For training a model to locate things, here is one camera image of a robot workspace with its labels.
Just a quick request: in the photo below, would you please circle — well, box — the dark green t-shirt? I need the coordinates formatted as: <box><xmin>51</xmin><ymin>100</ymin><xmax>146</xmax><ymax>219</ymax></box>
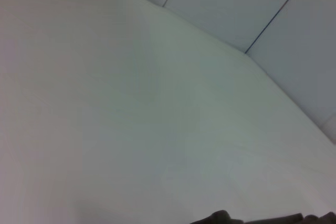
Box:
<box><xmin>190</xmin><ymin>209</ymin><xmax>336</xmax><ymax>224</ymax></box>

